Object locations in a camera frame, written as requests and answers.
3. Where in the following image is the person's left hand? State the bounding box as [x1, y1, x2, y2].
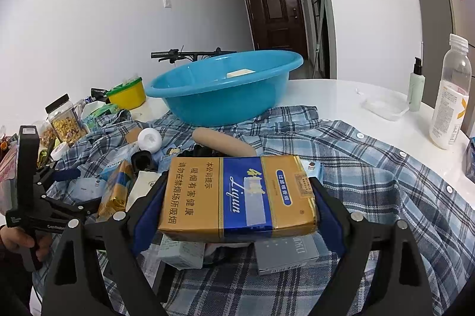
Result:
[0, 225, 50, 261]

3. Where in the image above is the green spray bottle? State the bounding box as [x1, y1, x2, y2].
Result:
[407, 41, 424, 112]

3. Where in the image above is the blue plaid shirt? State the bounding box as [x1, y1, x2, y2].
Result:
[31, 104, 475, 316]

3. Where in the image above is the small gold blue cigarette pack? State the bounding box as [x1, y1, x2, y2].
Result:
[97, 160, 136, 224]

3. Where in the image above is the clear snack jar black lid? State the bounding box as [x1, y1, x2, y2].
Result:
[45, 93, 90, 146]

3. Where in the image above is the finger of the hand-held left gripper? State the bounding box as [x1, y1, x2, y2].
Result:
[41, 195, 102, 218]
[35, 165, 80, 198]

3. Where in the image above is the blue plastic basin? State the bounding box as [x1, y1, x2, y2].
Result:
[145, 50, 304, 127]

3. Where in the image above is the beige cylindrical roll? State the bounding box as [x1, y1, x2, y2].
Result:
[192, 128, 257, 157]

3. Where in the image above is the light blue tissue pack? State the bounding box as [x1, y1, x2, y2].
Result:
[300, 159, 323, 183]

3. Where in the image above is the plastic drink bottle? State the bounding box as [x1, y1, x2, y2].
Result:
[429, 33, 473, 150]

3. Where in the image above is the white blue tissue pack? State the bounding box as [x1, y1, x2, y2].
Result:
[69, 177, 108, 201]

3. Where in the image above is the grey folding rack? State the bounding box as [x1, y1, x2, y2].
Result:
[312, 0, 331, 79]

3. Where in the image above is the white desktop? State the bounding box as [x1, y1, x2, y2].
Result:
[141, 79, 475, 198]

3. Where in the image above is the pink plastic bag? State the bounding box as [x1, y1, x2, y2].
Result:
[0, 143, 19, 198]

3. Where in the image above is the black cylinder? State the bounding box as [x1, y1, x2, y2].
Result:
[130, 150, 156, 172]

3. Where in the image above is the yellow plastic bowl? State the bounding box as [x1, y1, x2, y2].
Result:
[106, 77, 147, 111]

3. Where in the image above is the large gold blue cigarette carton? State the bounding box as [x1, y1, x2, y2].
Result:
[158, 155, 319, 242]

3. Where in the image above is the clear plastic container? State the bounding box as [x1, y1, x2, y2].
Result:
[362, 93, 409, 122]

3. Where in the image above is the white round cap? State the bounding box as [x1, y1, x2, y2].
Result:
[137, 128, 163, 153]

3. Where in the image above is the black bumpy object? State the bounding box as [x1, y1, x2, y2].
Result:
[178, 145, 223, 158]

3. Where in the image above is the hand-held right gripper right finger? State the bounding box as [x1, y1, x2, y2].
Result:
[308, 177, 433, 316]

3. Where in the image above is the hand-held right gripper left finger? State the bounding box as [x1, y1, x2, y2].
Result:
[42, 173, 169, 316]

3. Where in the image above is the black bicycle handlebar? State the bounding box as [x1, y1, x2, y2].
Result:
[150, 47, 238, 63]

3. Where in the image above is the white printed box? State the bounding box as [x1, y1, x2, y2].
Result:
[125, 171, 164, 213]

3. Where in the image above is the clear bag of nuts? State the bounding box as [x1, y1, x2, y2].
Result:
[39, 123, 58, 150]

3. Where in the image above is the green snack packet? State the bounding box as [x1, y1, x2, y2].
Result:
[87, 104, 119, 124]

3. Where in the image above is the dark brown door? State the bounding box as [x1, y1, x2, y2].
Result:
[240, 0, 308, 59]

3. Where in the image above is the grey box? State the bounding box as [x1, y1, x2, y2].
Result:
[254, 234, 320, 276]

